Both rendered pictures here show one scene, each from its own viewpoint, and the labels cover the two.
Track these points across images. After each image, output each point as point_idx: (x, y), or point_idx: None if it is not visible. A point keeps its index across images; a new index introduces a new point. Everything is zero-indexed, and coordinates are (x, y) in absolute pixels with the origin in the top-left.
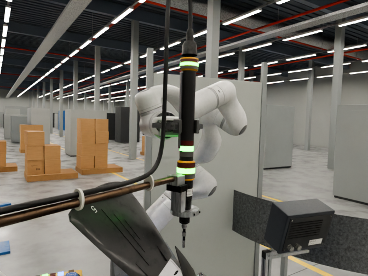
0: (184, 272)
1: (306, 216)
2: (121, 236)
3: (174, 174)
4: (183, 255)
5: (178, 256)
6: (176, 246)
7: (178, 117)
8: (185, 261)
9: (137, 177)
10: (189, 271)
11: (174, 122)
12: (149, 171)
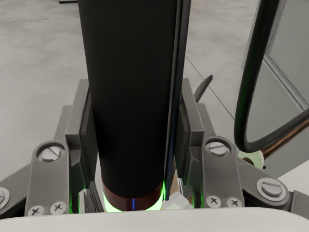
0: (205, 79)
1: None
2: None
3: (181, 208)
4: (202, 92)
5: (210, 75)
6: (212, 78)
7: (180, 92)
8: (200, 92)
9: (275, 131)
10: (196, 97)
11: (204, 104)
12: (254, 142)
